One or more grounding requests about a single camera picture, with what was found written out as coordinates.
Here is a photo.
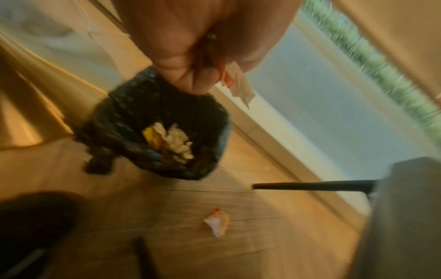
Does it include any green artificial grass strip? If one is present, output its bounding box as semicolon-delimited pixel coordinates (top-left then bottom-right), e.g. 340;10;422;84
303;0;441;131

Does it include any trash pile in bin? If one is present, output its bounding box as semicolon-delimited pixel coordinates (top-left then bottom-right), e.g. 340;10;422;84
142;122;194;165

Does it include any black bin with bag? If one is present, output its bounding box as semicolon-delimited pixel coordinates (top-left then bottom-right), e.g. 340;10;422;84
73;66;231;181

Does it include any beige curtain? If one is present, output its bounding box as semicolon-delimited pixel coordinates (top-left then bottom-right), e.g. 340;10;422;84
0;0;152;150

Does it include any person's left hand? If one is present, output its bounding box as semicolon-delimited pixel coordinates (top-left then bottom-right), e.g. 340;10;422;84
111;0;305;96

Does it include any orange and white wrapper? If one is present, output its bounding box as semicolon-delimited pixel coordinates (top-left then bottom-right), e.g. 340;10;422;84
197;33;256;109

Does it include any crumpled white orange wrapper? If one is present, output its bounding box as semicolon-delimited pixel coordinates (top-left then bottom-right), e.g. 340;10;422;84
203;207;231;239

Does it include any black chair leg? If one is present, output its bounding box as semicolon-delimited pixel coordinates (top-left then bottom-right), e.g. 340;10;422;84
252;180;382;197

